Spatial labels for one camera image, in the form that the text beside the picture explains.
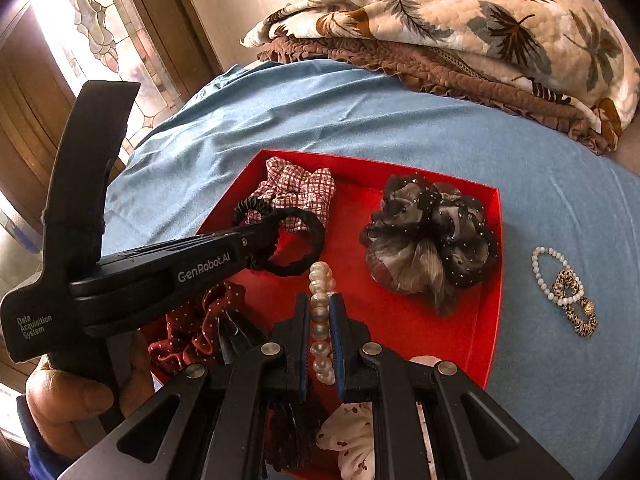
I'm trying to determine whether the red tray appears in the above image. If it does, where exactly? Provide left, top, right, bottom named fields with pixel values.
left=145, top=149, right=502, bottom=480

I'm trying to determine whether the stained glass window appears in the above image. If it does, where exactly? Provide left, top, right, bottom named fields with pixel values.
left=30, top=0, right=201, bottom=151

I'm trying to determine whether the black sheer dotted scrunchie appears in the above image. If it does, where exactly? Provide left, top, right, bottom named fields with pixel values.
left=360, top=174, right=501, bottom=317

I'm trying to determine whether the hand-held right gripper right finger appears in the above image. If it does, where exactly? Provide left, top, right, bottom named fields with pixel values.
left=327, top=292, right=576, bottom=480

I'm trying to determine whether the white cherry print scrunchie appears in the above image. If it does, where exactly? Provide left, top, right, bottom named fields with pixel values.
left=317, top=355, right=443, bottom=480

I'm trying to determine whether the thick black hair tie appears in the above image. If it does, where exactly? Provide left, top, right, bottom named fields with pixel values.
left=247, top=206, right=327, bottom=277

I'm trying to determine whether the leopard print bracelet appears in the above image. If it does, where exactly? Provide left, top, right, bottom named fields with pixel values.
left=552, top=269, right=600, bottom=338

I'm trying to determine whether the floral leaf quilt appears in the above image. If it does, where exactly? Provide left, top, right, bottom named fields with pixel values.
left=242, top=0, right=626, bottom=156

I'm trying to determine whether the person's left hand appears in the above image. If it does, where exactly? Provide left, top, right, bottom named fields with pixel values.
left=22, top=330, right=156, bottom=461

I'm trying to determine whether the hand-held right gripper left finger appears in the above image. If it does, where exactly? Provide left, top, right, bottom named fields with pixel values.
left=57, top=292, right=313, bottom=480

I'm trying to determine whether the large pearl bracelet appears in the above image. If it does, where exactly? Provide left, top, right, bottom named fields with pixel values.
left=307, top=260, right=338, bottom=387

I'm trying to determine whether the wooden window frame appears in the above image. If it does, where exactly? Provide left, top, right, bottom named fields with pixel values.
left=0, top=0, right=223, bottom=281

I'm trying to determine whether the red plaid scrunchie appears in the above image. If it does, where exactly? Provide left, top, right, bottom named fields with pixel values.
left=250, top=156, right=337, bottom=231

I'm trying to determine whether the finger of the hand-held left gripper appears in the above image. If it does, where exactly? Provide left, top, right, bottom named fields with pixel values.
left=239, top=219, right=283, bottom=273

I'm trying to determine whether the dark red dotted scrunchie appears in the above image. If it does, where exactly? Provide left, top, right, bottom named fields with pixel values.
left=147, top=282, right=248, bottom=376

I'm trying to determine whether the thin black spiral hair tie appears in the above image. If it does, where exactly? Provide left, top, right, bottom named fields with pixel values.
left=231, top=196, right=283, bottom=231

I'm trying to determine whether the white bead bracelet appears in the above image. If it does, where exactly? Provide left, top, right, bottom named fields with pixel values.
left=531, top=246, right=585, bottom=307

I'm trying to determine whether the person's left forearm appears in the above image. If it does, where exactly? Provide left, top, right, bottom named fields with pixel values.
left=15, top=395, right=76, bottom=480

